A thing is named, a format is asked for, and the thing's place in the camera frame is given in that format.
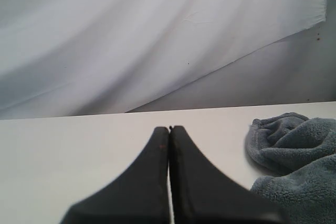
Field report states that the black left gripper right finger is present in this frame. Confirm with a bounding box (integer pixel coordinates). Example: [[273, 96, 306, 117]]
[[169, 126, 289, 223]]

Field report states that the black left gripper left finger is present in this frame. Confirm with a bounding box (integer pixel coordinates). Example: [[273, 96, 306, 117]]
[[61, 127, 169, 223]]

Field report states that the white backdrop sheet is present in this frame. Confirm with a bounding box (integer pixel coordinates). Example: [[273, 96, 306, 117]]
[[1, 0, 327, 120]]

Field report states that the grey fleece towel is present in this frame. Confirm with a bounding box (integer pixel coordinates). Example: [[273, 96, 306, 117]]
[[245, 113, 335, 223]]

